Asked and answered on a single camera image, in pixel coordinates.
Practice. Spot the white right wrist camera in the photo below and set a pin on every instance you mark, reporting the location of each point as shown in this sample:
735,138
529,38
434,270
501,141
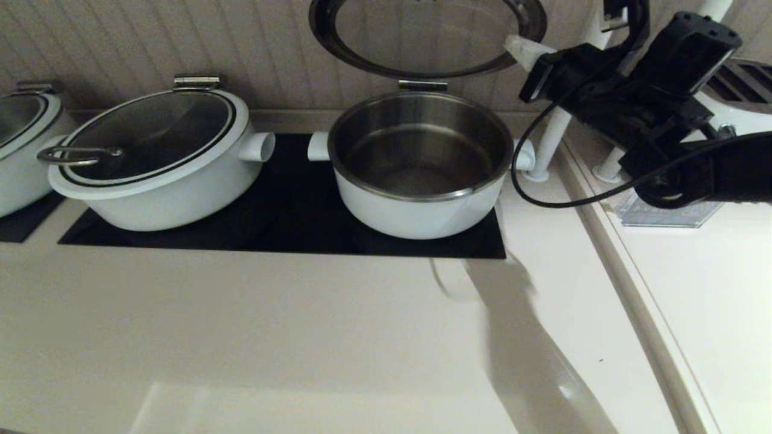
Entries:
630,12

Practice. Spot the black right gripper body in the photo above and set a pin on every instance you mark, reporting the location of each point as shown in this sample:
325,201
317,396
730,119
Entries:
591,84

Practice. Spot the white toaster chrome lever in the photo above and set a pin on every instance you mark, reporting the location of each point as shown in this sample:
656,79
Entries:
742,114

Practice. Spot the white round cooking pot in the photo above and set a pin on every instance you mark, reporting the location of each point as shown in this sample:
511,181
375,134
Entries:
181,205
416,217
18,181

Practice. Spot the glass lid white rim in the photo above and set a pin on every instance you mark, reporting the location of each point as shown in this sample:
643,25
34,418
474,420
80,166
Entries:
318,27
18,117
151,132

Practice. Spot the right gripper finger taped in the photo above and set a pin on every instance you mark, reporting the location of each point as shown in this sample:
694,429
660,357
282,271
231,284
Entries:
525,45
529,60

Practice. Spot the black glass cooktop panel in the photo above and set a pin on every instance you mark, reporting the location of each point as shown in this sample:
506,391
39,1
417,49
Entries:
24,226
289,205

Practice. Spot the clear acrylic sign holder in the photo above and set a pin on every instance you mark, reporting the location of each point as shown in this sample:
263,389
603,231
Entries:
663,217

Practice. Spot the white metal pole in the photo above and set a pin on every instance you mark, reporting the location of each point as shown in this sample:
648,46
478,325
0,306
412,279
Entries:
608,169
552,144

